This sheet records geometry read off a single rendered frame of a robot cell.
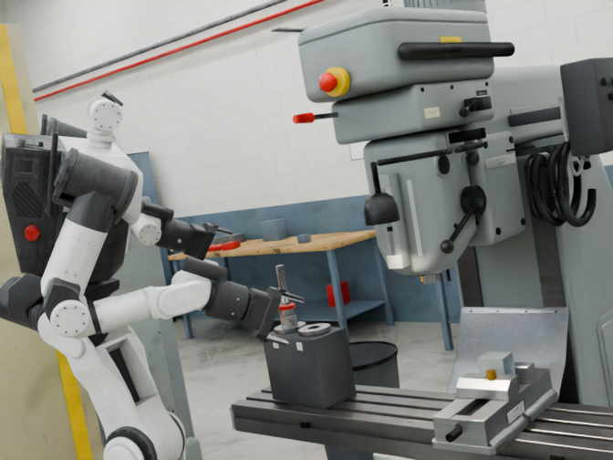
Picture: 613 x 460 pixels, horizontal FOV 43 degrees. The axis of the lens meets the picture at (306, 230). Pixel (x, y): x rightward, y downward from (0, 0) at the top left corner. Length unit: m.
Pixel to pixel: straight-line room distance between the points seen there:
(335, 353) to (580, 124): 0.84
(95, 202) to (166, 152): 7.55
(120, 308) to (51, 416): 1.53
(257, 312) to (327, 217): 5.81
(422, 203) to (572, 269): 0.55
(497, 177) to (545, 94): 0.39
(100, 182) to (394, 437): 0.90
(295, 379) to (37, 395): 1.29
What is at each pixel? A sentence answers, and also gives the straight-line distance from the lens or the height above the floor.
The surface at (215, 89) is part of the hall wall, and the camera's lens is 8.46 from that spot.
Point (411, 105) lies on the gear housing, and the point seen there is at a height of 1.69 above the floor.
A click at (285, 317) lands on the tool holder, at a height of 1.20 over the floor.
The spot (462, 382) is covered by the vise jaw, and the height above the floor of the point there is 1.07.
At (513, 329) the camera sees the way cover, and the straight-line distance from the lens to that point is 2.19.
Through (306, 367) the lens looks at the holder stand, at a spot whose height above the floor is 1.07.
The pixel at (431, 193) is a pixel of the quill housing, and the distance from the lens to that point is 1.74.
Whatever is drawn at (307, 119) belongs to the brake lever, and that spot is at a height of 1.70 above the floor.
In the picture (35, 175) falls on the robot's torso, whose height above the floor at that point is 1.68.
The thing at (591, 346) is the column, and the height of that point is 1.01.
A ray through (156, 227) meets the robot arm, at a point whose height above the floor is 1.50.
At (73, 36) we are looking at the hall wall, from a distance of 10.49.
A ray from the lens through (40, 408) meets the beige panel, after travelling 3.17.
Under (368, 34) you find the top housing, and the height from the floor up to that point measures 1.84.
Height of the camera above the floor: 1.61
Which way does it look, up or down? 5 degrees down
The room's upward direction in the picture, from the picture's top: 10 degrees counter-clockwise
